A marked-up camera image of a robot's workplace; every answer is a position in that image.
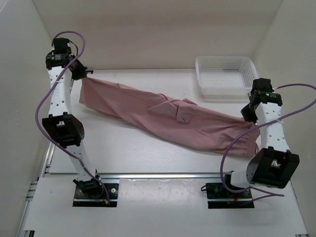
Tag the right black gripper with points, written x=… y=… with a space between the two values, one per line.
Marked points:
x=248 y=116

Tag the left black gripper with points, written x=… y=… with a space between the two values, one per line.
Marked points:
x=81 y=73

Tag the pink trousers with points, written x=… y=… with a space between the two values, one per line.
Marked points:
x=178 y=121

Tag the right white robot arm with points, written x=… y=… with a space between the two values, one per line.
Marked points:
x=274 y=164

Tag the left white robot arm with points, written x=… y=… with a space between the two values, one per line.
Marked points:
x=63 y=127

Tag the white plastic basket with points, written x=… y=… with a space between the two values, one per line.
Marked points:
x=225 y=76

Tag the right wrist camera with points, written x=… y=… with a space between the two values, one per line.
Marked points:
x=262 y=84

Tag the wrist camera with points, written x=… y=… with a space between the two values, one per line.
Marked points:
x=61 y=45
x=262 y=84

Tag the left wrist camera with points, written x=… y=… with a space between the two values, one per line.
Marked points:
x=61 y=45

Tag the aluminium rail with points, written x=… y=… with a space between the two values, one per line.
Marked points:
x=198 y=175

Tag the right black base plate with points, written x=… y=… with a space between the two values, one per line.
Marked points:
x=220 y=198

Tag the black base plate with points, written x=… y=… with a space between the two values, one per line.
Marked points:
x=99 y=199
x=220 y=198

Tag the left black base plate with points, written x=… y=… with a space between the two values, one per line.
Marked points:
x=99 y=199

